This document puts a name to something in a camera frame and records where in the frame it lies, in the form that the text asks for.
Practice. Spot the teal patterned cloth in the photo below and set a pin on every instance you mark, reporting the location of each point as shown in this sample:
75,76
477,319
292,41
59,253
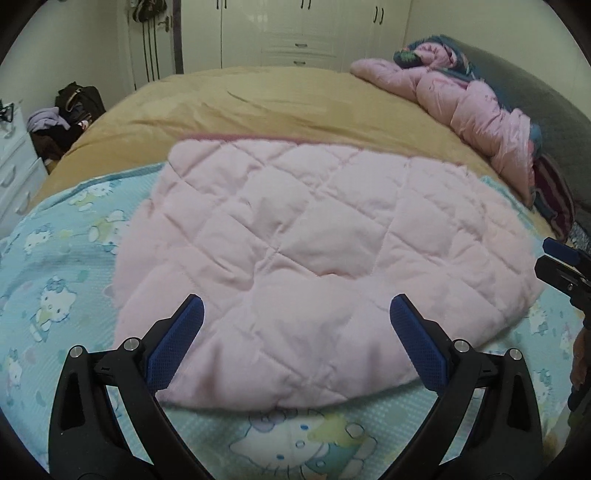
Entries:
408,57

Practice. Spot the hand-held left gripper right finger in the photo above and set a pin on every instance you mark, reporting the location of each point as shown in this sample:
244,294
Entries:
418,337

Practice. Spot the pink quilted garment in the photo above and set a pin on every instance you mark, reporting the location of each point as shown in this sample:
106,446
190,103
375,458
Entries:
300,258

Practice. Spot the dark bag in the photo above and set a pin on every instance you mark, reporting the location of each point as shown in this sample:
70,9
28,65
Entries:
81,101

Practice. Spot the grey headboard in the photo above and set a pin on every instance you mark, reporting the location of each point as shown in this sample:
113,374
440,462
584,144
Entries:
540,97

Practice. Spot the pink puffer jacket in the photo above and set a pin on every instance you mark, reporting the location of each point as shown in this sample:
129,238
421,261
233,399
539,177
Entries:
466,106

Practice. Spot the purple cloth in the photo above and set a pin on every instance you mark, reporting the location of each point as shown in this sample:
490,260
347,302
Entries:
46,119

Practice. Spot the blue cartoon cat blanket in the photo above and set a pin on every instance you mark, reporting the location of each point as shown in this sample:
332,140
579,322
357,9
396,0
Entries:
60,258

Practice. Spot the tan bedspread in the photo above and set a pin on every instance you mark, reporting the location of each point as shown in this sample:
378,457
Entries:
258,101

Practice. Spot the white wardrobe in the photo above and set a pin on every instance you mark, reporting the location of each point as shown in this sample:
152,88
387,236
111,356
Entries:
295,32

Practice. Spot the maroon striped pillow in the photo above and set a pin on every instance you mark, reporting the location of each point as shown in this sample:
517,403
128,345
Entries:
556,194

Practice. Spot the person's right hand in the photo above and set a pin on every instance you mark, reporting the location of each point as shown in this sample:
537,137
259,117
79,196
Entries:
579,357

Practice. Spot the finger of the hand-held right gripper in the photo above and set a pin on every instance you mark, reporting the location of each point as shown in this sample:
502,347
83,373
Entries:
561,270

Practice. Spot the white door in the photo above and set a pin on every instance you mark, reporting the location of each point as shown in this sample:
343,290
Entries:
147,41

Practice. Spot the white drawer chest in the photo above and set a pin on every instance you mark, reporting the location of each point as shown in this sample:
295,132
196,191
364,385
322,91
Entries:
14,166

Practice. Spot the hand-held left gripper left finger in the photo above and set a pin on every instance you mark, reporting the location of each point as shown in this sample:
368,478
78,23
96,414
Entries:
178,337

